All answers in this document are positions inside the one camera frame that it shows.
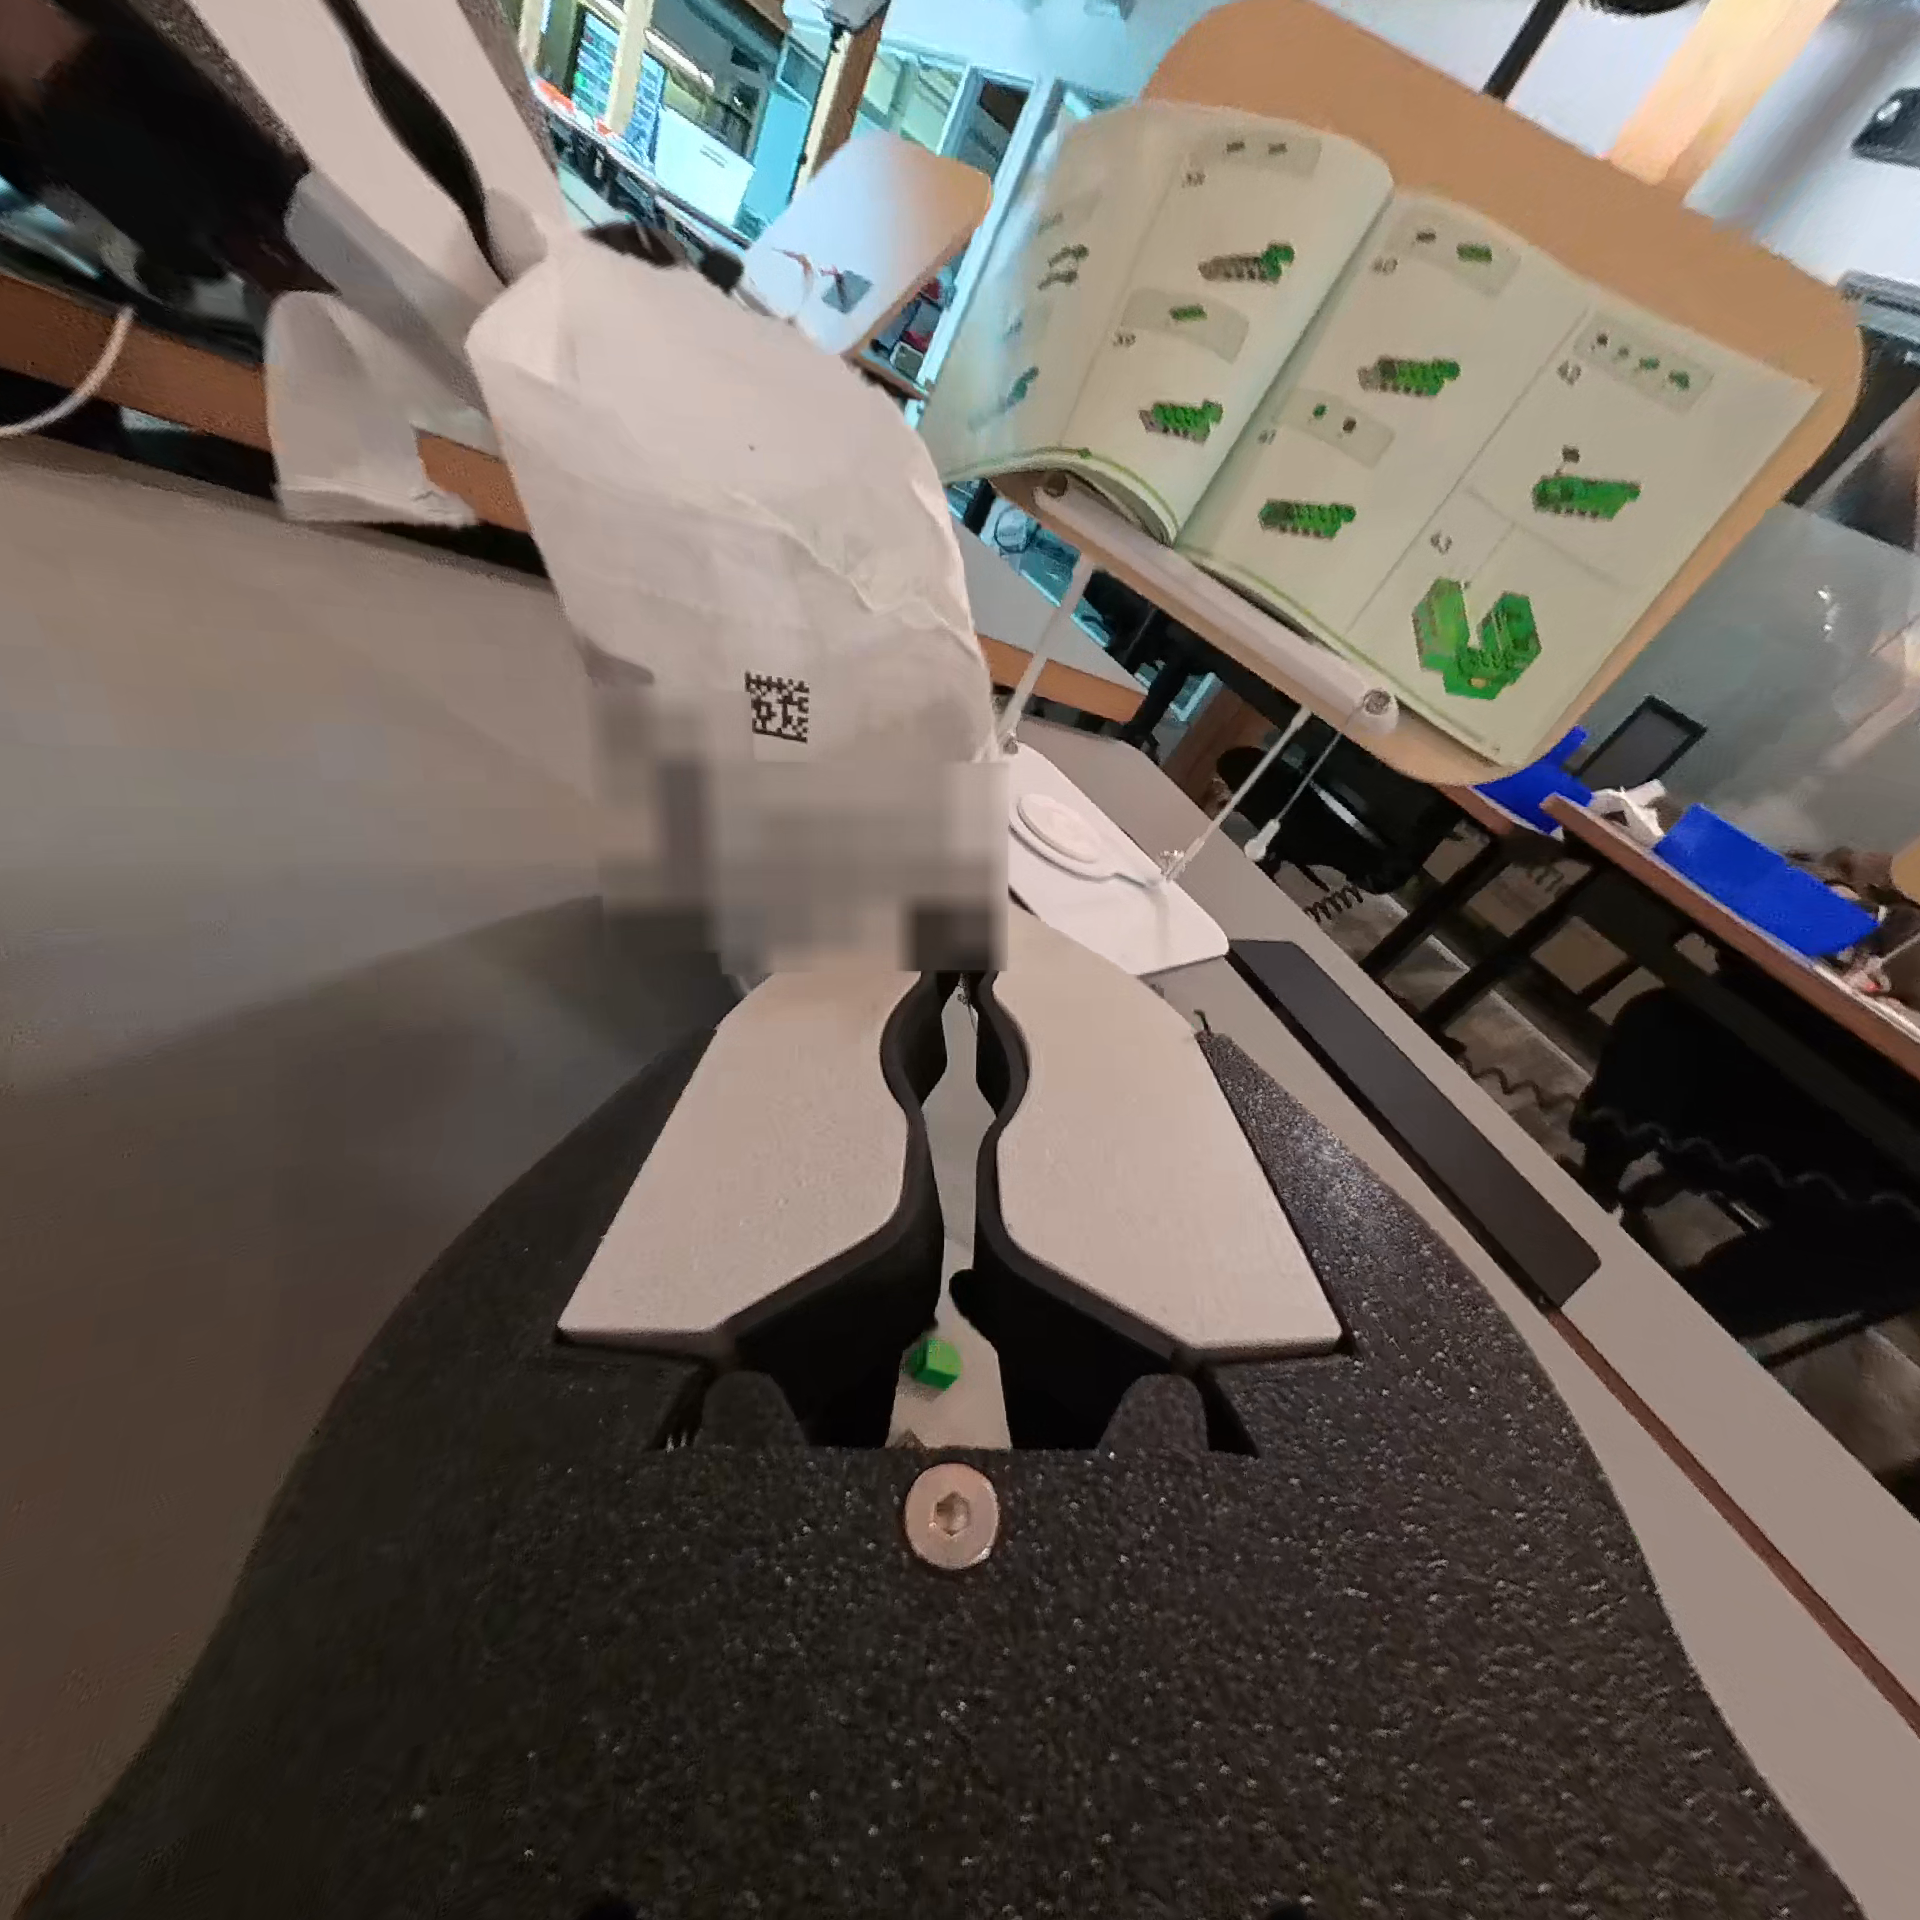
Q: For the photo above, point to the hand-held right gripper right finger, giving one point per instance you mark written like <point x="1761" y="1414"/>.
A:
<point x="1155" y="1184"/>

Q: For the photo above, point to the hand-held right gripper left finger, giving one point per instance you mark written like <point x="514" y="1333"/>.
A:
<point x="763" y="1184"/>

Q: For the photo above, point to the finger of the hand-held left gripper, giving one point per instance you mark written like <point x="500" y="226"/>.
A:
<point x="474" y="105"/>
<point x="316" y="105"/>

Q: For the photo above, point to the white paper bag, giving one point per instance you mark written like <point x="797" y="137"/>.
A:
<point x="720" y="495"/>

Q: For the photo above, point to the grey desk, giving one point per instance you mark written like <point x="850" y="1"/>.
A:
<point x="224" y="901"/>

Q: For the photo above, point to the small bright green brick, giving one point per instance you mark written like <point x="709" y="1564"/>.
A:
<point x="932" y="1360"/>

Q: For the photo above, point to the blue plastic bin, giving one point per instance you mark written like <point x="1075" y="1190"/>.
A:
<point x="1763" y="885"/>
<point x="1539" y="780"/>

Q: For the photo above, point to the black office chair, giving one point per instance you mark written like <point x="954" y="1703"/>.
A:
<point x="1723" y="1184"/>

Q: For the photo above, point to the small white object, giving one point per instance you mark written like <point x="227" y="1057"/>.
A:
<point x="1627" y="802"/>

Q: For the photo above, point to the wooden table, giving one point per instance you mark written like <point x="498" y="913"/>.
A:
<point x="1770" y="974"/>

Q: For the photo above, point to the instruction booklet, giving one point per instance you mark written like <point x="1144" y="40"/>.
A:
<point x="1349" y="375"/>

